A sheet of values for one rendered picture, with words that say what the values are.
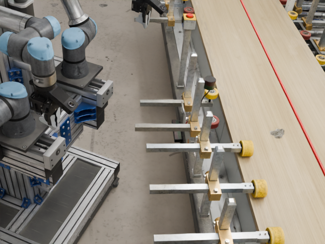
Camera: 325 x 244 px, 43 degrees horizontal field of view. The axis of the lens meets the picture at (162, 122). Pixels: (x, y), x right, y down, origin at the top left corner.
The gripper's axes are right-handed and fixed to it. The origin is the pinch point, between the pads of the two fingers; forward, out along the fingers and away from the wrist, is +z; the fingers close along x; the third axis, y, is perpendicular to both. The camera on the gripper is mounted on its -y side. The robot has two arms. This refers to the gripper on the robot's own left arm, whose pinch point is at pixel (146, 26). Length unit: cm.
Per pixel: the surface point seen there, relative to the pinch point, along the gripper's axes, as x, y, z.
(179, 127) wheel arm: 14, -29, 46
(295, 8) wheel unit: -167, -66, 46
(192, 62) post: -14.4, -23.0, 22.7
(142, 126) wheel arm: 23, -11, 46
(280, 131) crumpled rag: 0, -80, 40
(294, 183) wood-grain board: 31, -92, 41
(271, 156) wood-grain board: 18, -79, 41
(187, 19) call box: -35.6, -11.0, 9.8
